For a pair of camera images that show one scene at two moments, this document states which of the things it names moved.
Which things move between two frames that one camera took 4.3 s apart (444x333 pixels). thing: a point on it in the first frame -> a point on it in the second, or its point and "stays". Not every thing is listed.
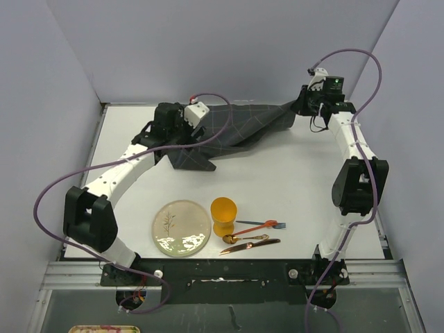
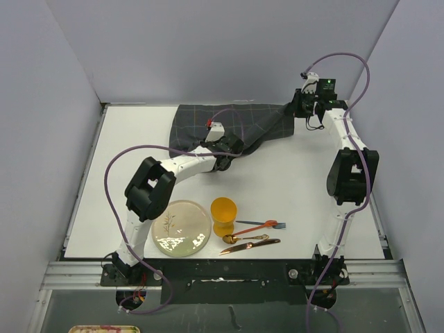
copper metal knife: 252,244 stays
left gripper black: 188,139 -> 216,141
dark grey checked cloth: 246,123 stays
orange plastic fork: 271,223 stays
